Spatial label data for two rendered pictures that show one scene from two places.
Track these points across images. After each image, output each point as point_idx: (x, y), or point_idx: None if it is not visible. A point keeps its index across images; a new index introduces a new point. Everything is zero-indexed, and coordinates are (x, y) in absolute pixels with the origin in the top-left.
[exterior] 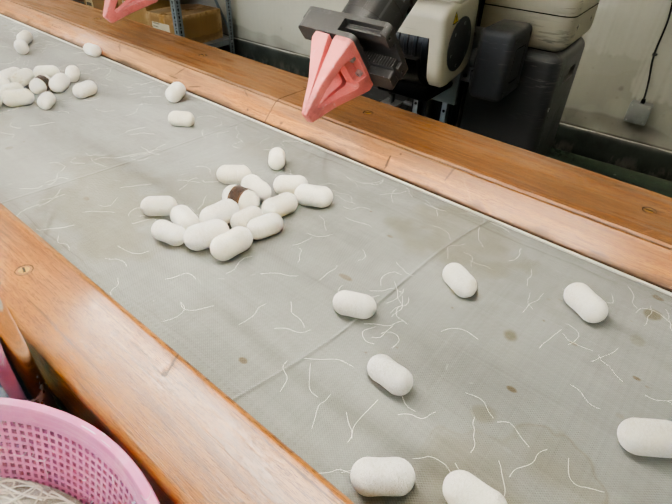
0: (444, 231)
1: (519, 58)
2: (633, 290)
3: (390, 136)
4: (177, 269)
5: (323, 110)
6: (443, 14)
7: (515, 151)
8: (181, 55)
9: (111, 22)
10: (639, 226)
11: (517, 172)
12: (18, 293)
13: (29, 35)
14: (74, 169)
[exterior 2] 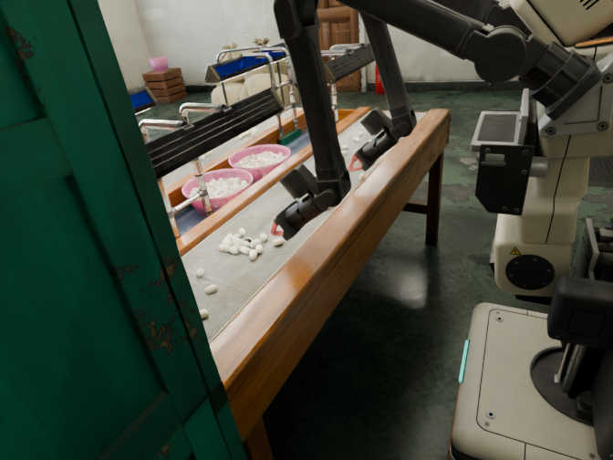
0: (242, 287)
1: (591, 320)
2: (212, 331)
3: (295, 258)
4: (217, 245)
5: (275, 234)
6: (495, 242)
7: (292, 292)
8: (358, 193)
9: (349, 171)
10: (235, 324)
11: (272, 293)
12: (196, 227)
13: None
14: (264, 213)
